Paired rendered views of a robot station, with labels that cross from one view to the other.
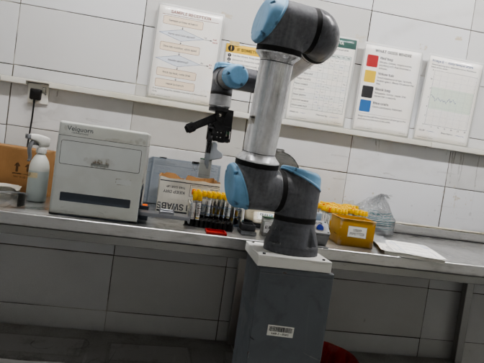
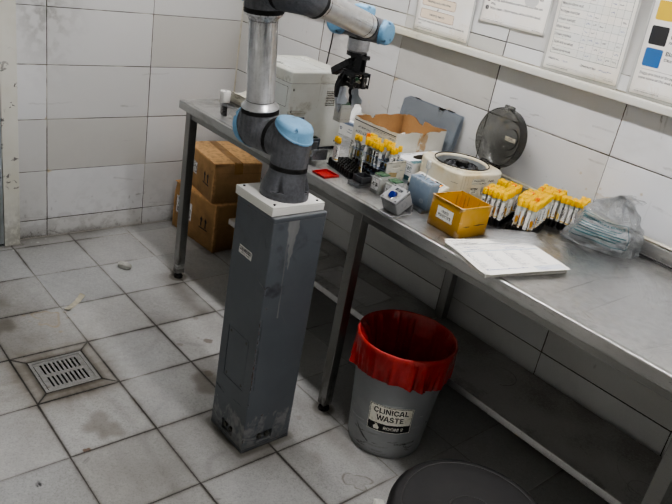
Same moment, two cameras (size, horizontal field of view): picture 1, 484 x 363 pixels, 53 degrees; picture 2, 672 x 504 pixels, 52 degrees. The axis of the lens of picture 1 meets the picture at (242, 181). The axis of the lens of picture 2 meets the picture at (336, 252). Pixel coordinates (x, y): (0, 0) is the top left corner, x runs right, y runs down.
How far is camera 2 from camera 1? 1.99 m
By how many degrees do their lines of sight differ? 57
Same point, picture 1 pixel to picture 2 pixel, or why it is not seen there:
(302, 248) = (267, 190)
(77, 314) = (343, 235)
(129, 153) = (281, 87)
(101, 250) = not seen: hidden behind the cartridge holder
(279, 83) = (252, 39)
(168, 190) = (359, 130)
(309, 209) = (279, 158)
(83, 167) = not seen: hidden behind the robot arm
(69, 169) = not seen: hidden behind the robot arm
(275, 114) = (253, 66)
